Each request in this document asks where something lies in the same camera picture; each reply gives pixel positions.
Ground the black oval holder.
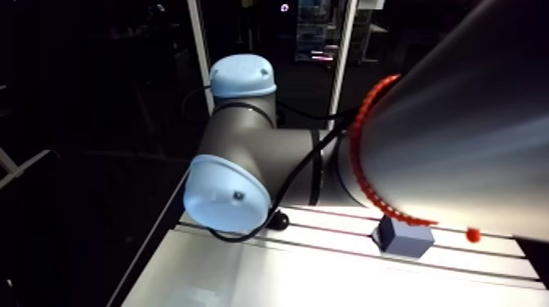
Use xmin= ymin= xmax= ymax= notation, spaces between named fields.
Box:
xmin=266 ymin=209 xmax=291 ymax=231

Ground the dark blue-grey block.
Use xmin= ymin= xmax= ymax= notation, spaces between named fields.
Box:
xmin=371 ymin=215 xmax=435 ymax=260

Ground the black cable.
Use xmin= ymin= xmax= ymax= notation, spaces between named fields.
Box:
xmin=181 ymin=85 xmax=365 ymax=243

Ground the red beaded strap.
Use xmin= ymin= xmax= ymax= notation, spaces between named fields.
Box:
xmin=349 ymin=73 xmax=482 ymax=244

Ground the white post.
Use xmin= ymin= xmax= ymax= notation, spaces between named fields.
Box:
xmin=186 ymin=0 xmax=216 ymax=116
xmin=326 ymin=0 xmax=359 ymax=131

